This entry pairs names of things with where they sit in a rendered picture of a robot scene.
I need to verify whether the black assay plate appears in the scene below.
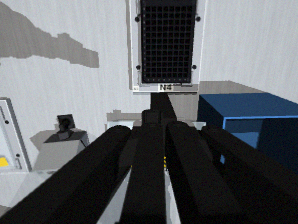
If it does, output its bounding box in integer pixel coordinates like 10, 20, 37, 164
140, 0, 197, 83

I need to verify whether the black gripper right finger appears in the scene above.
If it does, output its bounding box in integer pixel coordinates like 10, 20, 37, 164
159, 93, 298, 224

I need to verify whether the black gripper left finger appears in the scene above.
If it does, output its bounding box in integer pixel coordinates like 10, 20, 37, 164
0, 93, 167, 224

